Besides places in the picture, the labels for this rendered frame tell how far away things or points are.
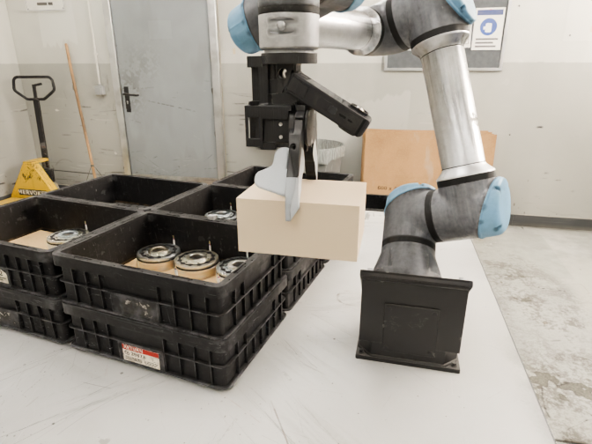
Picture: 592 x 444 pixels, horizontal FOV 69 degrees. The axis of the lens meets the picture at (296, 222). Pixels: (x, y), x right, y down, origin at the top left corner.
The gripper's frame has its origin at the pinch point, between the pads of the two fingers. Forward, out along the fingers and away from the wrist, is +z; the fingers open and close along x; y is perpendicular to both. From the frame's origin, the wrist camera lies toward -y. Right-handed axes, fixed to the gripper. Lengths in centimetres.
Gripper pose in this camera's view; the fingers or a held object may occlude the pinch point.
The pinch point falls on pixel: (305, 205)
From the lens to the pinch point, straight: 61.0
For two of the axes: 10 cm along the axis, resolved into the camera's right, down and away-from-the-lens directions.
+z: 0.1, 9.4, 3.4
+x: -2.2, 3.3, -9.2
